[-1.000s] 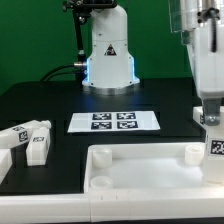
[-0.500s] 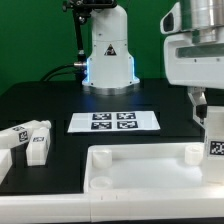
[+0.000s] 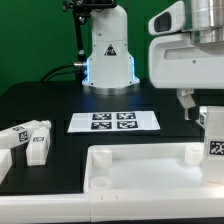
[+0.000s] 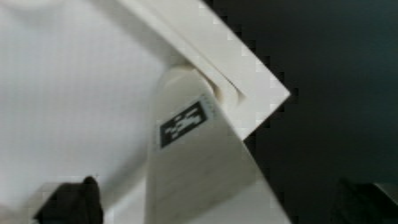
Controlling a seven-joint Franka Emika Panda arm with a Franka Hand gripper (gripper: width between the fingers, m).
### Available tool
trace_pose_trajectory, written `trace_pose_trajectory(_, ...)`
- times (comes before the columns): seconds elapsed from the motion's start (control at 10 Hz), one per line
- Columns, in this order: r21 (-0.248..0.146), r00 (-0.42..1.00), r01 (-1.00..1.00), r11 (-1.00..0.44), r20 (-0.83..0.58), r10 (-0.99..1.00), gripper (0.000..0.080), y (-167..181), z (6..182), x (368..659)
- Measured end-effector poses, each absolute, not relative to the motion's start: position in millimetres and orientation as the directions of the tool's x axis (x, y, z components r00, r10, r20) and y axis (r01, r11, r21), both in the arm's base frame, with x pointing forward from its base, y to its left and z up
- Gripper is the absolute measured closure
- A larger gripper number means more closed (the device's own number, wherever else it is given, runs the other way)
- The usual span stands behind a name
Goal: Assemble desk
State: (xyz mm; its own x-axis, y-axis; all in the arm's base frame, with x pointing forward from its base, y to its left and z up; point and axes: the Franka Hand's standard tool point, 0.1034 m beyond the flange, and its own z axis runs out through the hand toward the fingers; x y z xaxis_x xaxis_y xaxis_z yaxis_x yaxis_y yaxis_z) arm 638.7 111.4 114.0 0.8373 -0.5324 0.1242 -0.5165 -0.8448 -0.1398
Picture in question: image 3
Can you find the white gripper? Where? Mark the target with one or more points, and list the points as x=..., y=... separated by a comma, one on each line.
x=175, y=63

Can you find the white desk tabletop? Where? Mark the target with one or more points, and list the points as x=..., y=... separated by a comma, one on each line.
x=158, y=166

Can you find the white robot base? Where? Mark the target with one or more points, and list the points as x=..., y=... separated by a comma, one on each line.
x=110, y=67

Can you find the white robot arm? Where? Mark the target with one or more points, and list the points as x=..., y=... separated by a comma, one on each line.
x=204, y=22

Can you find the white marker sheet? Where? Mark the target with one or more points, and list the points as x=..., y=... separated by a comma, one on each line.
x=113, y=121

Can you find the white block left edge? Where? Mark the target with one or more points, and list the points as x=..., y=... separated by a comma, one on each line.
x=5, y=163

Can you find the white front rail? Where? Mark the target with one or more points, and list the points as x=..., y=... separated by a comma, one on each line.
x=113, y=206

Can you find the black camera stand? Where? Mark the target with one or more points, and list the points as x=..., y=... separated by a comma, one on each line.
x=81, y=11

